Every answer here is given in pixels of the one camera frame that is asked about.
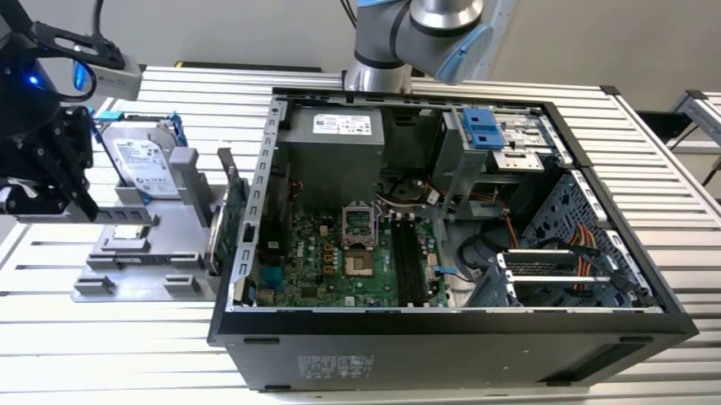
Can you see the round black fan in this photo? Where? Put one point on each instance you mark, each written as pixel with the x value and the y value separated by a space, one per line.
pixel 412 188

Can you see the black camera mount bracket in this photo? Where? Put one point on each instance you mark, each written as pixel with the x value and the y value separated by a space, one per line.
pixel 115 57

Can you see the black panel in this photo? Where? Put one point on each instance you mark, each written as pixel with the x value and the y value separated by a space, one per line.
pixel 661 126

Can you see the grey metal drive bay bracket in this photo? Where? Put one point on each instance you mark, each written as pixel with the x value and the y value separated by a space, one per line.
pixel 468 169

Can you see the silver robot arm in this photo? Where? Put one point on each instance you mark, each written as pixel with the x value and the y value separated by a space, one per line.
pixel 389 42

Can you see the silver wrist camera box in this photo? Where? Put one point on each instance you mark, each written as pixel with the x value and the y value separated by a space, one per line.
pixel 115 82

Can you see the hard disk in blue carrier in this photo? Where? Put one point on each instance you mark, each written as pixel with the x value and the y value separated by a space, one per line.
pixel 141 164

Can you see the dark RAM stick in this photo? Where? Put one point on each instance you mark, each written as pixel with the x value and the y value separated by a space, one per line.
pixel 125 215
pixel 141 260

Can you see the green motherboard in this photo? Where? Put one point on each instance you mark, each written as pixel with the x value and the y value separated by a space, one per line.
pixel 315 278

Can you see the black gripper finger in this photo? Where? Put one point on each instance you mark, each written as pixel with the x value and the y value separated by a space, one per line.
pixel 76 139

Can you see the grey parts rack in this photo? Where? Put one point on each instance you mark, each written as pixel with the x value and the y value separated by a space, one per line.
pixel 175 236

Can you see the metal slat side table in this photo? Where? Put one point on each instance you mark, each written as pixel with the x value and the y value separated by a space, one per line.
pixel 701 107

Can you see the grey power supply unit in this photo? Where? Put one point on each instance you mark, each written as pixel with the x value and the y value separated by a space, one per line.
pixel 333 169

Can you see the black table corner cap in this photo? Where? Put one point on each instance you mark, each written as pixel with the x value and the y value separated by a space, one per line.
pixel 609 90

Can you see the silver CPU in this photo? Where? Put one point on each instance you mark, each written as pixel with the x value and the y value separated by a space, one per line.
pixel 131 233

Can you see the black open PC case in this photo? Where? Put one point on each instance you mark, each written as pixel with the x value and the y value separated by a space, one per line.
pixel 394 350

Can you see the CPU socket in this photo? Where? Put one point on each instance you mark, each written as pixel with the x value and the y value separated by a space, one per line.
pixel 361 263

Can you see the blue plastic bay latch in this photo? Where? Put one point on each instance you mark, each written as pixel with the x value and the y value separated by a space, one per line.
pixel 481 126

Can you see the green graphics card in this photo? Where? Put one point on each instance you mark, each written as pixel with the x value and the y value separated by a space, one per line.
pixel 230 211

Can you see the metal disk bay cage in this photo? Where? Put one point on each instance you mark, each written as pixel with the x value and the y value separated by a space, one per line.
pixel 552 279

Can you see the black RAM slot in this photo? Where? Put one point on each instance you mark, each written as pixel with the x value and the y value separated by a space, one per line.
pixel 416 261
pixel 402 261

